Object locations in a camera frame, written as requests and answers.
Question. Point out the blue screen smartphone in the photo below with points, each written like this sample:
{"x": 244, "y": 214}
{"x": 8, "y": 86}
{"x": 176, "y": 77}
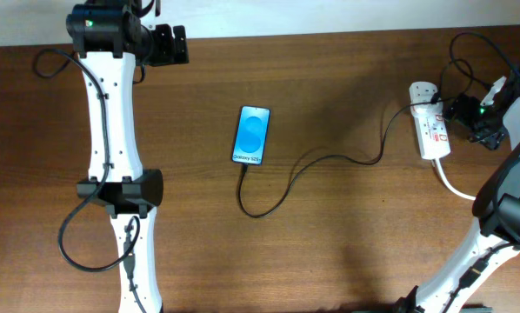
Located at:
{"x": 251, "y": 135}

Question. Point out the white charger plug adapter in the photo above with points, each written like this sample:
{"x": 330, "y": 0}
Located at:
{"x": 423, "y": 107}

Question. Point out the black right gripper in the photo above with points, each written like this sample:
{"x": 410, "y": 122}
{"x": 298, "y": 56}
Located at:
{"x": 487, "y": 136}

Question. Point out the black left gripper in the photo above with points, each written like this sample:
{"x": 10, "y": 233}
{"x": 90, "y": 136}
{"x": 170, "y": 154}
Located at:
{"x": 169, "y": 55}

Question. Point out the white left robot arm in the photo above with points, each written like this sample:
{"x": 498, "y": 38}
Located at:
{"x": 113, "y": 39}

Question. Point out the white power strip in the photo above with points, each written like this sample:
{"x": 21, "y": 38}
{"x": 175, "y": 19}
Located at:
{"x": 432, "y": 137}

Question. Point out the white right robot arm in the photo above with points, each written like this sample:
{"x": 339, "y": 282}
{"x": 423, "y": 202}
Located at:
{"x": 493, "y": 239}

